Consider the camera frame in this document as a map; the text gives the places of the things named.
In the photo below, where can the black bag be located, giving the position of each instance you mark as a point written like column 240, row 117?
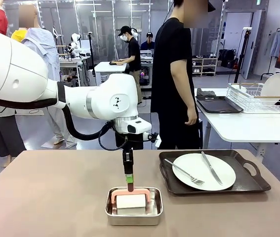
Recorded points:
column 226, row 58

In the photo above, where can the mannequin with pale blue shirt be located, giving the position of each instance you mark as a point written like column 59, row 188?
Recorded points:
column 43, row 44

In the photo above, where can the grey hanging shirt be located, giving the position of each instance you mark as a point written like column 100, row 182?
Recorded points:
column 274, row 43

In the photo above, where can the round white plate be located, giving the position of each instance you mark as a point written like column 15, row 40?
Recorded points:
column 226, row 172
column 274, row 84

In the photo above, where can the person's right forearm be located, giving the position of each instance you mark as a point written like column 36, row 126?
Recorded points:
column 188, row 98

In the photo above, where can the rectangular metal tin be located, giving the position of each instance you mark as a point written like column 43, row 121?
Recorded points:
column 132, row 221

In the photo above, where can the white shoe rack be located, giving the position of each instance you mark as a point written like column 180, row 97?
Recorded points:
column 204, row 65

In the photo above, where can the person in black cap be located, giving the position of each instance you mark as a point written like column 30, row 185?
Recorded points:
column 133, row 54

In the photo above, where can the dark brown serving tray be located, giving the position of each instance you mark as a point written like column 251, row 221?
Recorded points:
column 218, row 105
column 248, row 182

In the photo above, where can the black clothes rack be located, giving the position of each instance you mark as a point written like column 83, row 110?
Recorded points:
column 268, row 69

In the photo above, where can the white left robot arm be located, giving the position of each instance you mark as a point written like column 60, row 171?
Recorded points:
column 18, row 69

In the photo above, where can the person's right hand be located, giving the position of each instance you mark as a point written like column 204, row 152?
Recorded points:
column 192, row 117

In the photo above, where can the white side table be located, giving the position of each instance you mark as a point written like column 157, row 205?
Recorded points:
column 253, row 128

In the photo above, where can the pink lint roller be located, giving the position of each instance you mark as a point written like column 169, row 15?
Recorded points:
column 130, row 201

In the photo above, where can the black light stand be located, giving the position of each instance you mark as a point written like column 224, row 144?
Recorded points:
column 92, row 56

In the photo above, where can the seated background person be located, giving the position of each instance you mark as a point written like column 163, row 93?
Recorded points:
column 147, row 45

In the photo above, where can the white standing background table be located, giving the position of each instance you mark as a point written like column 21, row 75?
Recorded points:
column 105, row 67

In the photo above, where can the person in black t-shirt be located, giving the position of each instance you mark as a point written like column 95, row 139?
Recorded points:
column 169, row 74

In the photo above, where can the silver fork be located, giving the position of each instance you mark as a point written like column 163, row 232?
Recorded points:
column 179, row 169

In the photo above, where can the person in yellow hoodie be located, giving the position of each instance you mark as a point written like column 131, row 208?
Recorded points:
column 18, row 34

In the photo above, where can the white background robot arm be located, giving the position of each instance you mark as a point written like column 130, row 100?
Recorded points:
column 75, row 43

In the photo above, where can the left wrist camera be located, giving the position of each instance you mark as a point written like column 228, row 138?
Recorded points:
column 154, row 139

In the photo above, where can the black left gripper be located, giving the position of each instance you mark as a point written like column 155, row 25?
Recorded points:
column 134, row 143

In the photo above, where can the mannequin with red coat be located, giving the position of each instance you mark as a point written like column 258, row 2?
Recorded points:
column 4, row 130

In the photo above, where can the white cutlery holder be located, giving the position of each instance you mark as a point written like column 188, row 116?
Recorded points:
column 238, row 88

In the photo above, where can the white background desk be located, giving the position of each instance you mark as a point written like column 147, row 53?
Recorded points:
column 68, row 64

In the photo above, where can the silver table knife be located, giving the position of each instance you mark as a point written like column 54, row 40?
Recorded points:
column 211, row 169

